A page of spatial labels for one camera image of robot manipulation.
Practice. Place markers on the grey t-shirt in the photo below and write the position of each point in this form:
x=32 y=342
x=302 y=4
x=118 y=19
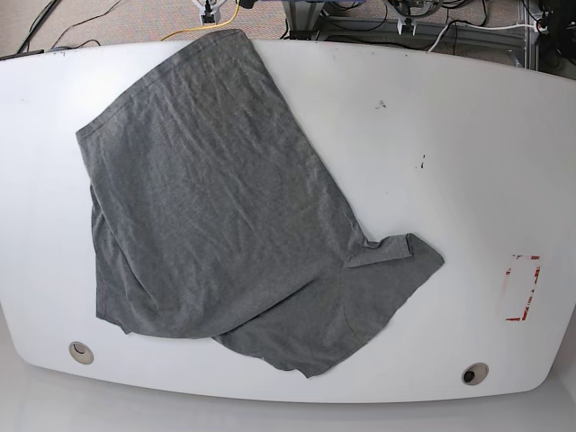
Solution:
x=214 y=217

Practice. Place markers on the red tape rectangle marking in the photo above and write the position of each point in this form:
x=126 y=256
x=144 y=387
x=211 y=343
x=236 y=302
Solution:
x=520 y=285

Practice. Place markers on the aluminium frame stand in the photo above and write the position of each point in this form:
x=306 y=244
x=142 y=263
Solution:
x=406 y=24

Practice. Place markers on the right table cable grommet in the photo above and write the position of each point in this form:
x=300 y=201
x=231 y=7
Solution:
x=475 y=374

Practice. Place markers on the table cable grommet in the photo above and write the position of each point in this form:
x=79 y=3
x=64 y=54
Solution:
x=81 y=353
x=475 y=374

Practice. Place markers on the left table cable grommet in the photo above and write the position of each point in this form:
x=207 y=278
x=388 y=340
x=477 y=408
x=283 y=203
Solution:
x=81 y=353

